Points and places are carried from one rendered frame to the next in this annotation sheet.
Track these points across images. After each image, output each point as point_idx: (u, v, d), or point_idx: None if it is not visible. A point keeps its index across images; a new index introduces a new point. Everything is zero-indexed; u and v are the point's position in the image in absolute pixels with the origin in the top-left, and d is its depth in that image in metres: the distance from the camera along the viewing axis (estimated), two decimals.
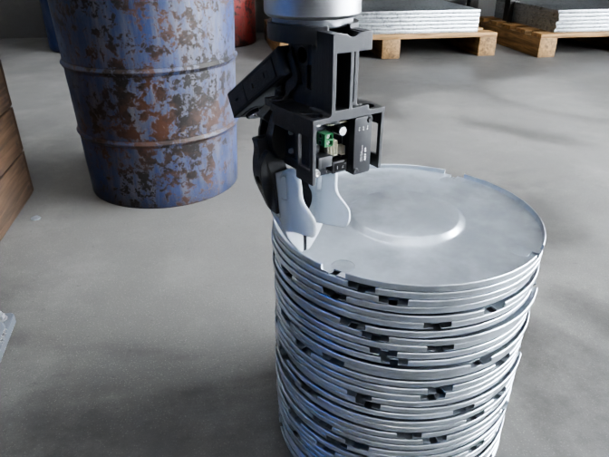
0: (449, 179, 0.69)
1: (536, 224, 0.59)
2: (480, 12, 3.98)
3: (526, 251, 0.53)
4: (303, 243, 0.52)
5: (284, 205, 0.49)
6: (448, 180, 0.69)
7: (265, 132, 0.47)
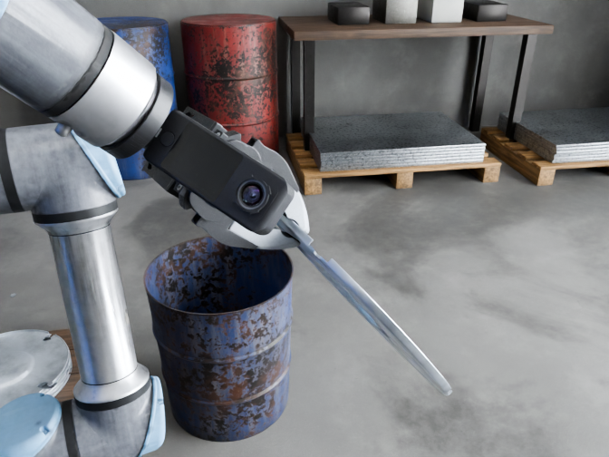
0: None
1: (435, 387, 0.61)
2: (484, 113, 4.28)
3: None
4: None
5: None
6: None
7: (248, 152, 0.45)
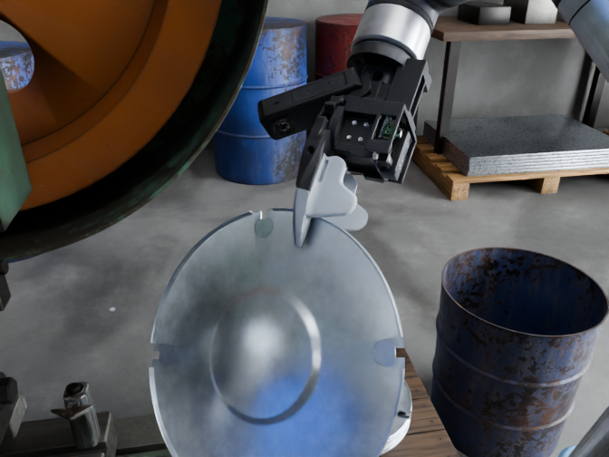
0: None
1: (165, 422, 0.57)
2: None
3: (161, 354, 0.59)
4: (304, 239, 0.52)
5: (315, 186, 0.51)
6: None
7: (321, 122, 0.53)
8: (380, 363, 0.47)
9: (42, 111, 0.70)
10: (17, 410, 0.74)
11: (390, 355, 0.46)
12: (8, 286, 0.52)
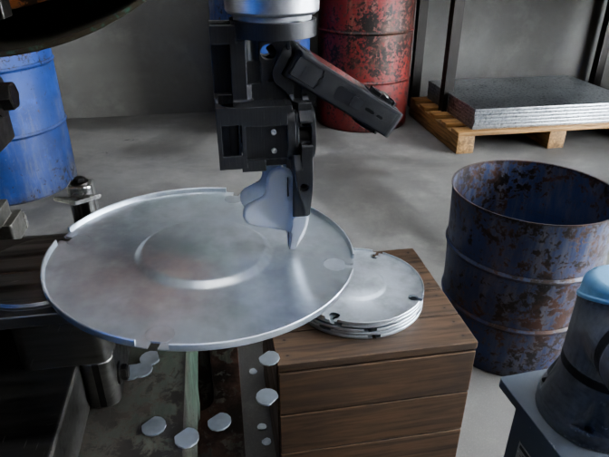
0: (159, 334, 0.42)
1: (46, 279, 0.48)
2: (600, 81, 4.15)
3: (74, 239, 0.54)
4: (288, 238, 0.53)
5: None
6: (161, 331, 0.42)
7: None
8: (329, 268, 0.51)
9: None
10: (18, 220, 0.71)
11: (339, 266, 0.52)
12: (9, 2, 0.48)
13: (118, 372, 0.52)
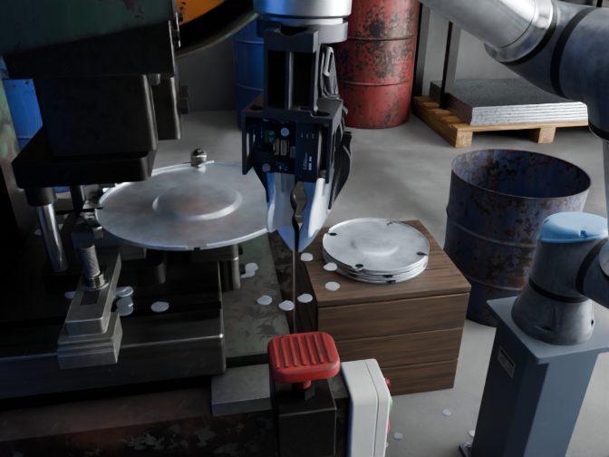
0: (197, 242, 0.70)
1: (104, 230, 0.73)
2: None
3: (106, 207, 0.79)
4: (294, 243, 0.52)
5: None
6: (197, 241, 0.70)
7: None
8: None
9: None
10: None
11: None
12: (179, 36, 0.79)
13: (240, 267, 0.83)
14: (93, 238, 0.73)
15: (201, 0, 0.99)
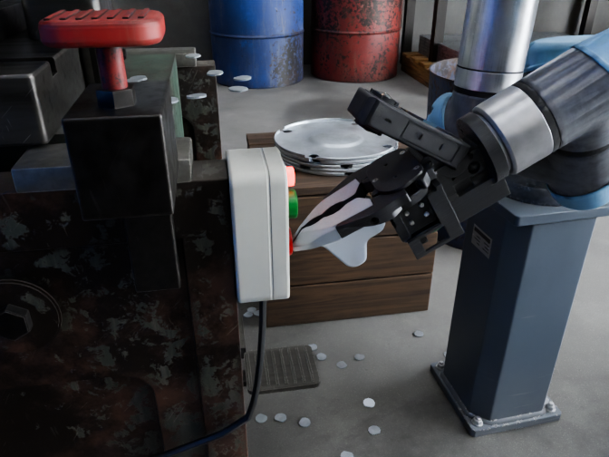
0: None
1: None
2: None
3: None
4: (301, 245, 0.54)
5: (348, 232, 0.51)
6: None
7: (402, 185, 0.49)
8: None
9: None
10: None
11: None
12: None
13: None
14: None
15: None
